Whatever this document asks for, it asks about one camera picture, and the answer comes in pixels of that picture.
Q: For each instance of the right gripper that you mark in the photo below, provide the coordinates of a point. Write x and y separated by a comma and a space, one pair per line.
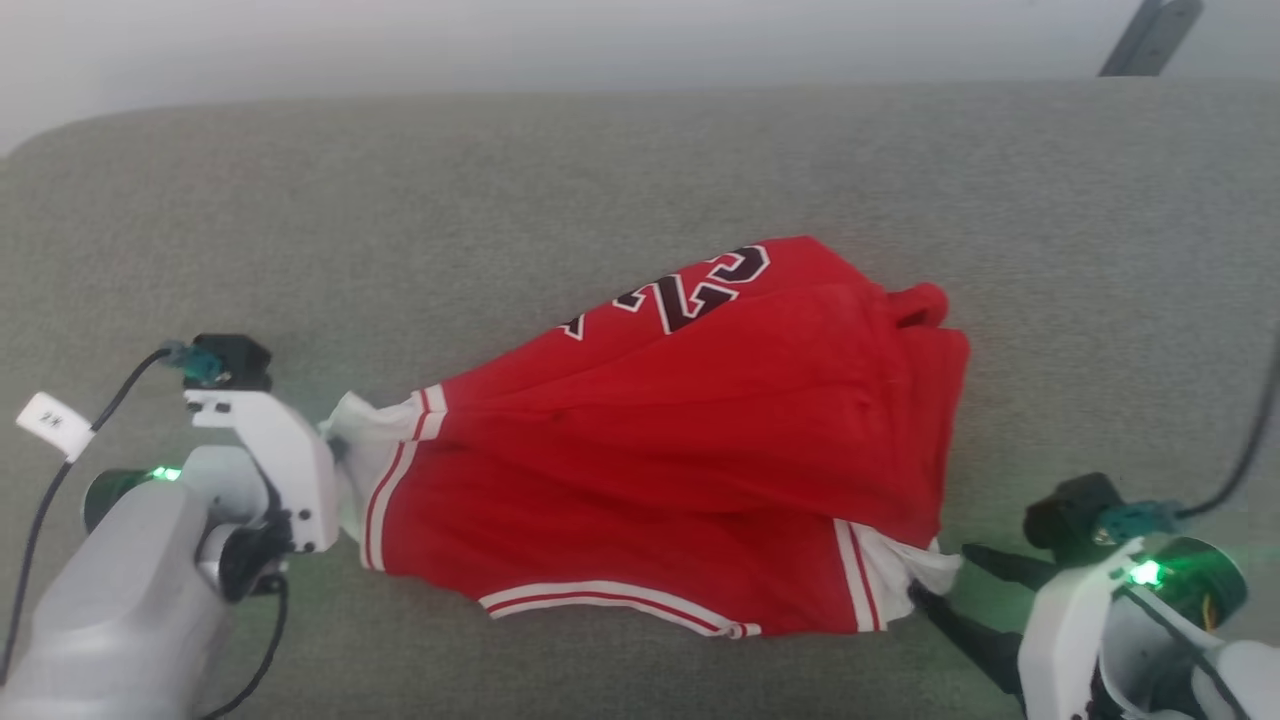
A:
1170, 600

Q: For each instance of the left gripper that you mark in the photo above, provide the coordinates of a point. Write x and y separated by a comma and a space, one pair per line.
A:
240, 530

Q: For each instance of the red white basketball jersey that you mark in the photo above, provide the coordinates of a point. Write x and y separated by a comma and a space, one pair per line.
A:
700, 450

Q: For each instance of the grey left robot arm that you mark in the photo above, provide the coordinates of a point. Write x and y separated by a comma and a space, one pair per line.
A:
110, 610

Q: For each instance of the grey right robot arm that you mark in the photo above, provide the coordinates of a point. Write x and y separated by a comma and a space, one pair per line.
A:
1245, 685

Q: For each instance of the grey fabric sofa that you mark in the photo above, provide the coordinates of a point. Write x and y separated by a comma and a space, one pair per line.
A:
600, 170

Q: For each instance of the grey metal pole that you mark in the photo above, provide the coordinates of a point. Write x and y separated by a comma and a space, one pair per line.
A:
1150, 35

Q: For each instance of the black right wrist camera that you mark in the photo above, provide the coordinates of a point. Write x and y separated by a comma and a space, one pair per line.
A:
1070, 515

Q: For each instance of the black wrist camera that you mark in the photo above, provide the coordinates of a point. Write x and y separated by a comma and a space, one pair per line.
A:
235, 362
1070, 515

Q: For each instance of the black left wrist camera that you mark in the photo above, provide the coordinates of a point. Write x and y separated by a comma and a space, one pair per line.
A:
235, 362

